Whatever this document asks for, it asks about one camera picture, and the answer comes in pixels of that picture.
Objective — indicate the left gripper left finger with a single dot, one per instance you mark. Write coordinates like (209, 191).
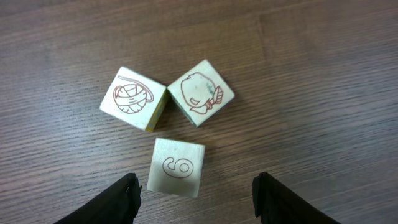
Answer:
(119, 203)

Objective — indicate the green letter E block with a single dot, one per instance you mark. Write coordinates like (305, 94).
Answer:
(200, 92)

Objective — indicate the red letter V block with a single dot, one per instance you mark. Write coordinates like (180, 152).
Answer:
(176, 167)

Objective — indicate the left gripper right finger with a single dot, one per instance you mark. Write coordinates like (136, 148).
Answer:
(274, 203)

